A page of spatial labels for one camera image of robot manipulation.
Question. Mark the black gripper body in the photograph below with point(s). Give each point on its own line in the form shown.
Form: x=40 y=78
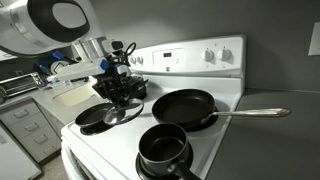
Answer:
x=111 y=79

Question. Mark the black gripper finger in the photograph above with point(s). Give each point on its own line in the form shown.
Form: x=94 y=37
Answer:
x=113 y=96
x=124 y=97

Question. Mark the glass pot lid black knob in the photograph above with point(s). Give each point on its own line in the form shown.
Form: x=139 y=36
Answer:
x=124 y=114

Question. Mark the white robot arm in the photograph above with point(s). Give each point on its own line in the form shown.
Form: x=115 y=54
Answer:
x=35 y=27

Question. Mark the white electric stove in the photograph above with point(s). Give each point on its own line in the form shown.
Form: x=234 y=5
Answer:
x=190 y=83

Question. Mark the black frying pan front left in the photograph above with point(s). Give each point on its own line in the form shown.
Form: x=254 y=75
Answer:
x=93 y=116

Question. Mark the cream kitchen sink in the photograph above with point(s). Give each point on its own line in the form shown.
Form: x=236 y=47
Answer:
x=75 y=96

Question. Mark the small black saucepan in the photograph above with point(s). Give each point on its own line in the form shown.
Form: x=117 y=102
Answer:
x=164 y=150

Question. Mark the grey drawer cabinet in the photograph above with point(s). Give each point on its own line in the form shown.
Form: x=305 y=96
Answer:
x=27 y=123

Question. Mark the silver toaster oven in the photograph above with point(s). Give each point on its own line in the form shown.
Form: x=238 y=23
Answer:
x=21 y=84

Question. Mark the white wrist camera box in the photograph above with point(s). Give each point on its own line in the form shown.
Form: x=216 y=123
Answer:
x=80 y=70

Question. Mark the black frying pan long handle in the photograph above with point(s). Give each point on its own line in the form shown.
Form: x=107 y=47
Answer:
x=191 y=108

